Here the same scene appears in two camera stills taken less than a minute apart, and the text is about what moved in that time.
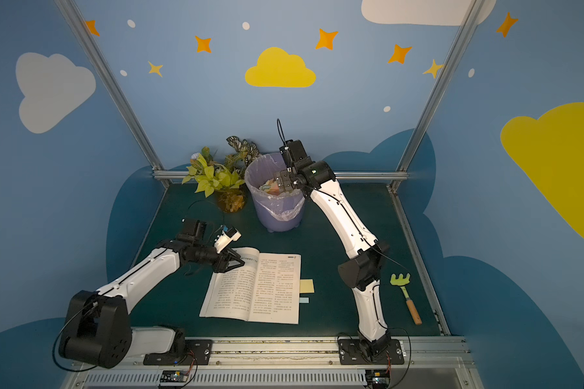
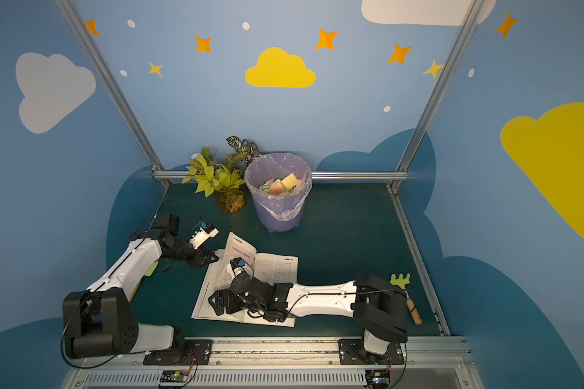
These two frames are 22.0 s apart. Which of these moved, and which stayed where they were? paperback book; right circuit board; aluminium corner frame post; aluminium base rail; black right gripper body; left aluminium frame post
Moved: black right gripper body; paperback book
Stayed: aluminium corner frame post; aluminium base rail; left aluminium frame post; right circuit board
